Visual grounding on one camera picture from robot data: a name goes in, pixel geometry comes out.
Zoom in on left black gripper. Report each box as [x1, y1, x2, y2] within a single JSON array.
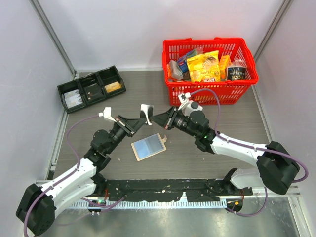
[[106, 115, 146, 154]]

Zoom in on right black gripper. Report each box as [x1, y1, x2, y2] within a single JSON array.
[[150, 105, 199, 138]]

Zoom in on beige card holder wallet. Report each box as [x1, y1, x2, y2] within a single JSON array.
[[131, 133, 167, 161]]

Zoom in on dark card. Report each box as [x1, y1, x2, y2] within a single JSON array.
[[84, 83, 103, 103]]

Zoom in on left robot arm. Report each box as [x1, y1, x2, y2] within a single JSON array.
[[16, 112, 150, 237]]

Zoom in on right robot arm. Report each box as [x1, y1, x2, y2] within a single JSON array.
[[151, 107, 300, 195]]

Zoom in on gold card in tray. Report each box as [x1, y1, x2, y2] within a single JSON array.
[[104, 81, 122, 93]]

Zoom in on white cards in tray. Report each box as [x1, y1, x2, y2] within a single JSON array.
[[64, 89, 83, 109]]

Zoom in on white bottle grey cap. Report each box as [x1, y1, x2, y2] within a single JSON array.
[[184, 100, 203, 117]]

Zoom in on grey wrapped snack pack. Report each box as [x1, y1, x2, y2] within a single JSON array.
[[167, 60, 183, 81]]

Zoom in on blue snack packet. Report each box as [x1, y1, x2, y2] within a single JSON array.
[[177, 49, 201, 73]]

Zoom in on black three-compartment tray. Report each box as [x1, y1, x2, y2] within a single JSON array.
[[57, 66, 126, 114]]

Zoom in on yellow chips bag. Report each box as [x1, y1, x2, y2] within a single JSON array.
[[187, 50, 221, 83]]

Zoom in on red shopping basket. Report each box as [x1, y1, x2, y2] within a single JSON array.
[[162, 38, 259, 106]]

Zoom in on orange snack box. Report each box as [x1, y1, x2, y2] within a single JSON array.
[[219, 55, 232, 81]]

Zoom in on black round can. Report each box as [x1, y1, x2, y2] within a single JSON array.
[[227, 66, 246, 81]]

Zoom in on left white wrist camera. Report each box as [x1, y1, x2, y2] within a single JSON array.
[[98, 107, 116, 122]]

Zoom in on black mounting base plate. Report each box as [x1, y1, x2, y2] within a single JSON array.
[[88, 178, 253, 202]]

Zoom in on white cable duct strip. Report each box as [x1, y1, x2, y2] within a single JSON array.
[[43, 200, 227, 209]]

